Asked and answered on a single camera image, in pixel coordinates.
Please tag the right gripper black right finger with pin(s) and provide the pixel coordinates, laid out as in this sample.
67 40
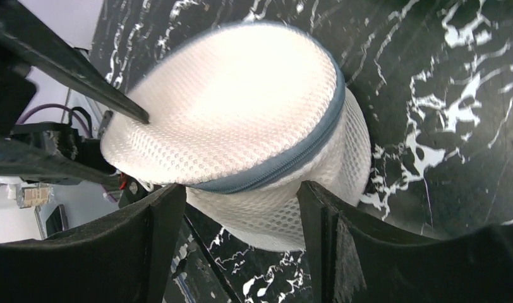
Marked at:
355 257

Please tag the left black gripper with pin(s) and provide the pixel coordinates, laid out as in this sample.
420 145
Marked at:
57 150

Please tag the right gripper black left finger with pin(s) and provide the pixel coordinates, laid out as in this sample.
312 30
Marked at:
124 256

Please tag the white mesh laundry bag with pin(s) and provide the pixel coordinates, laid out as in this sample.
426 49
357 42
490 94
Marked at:
241 116

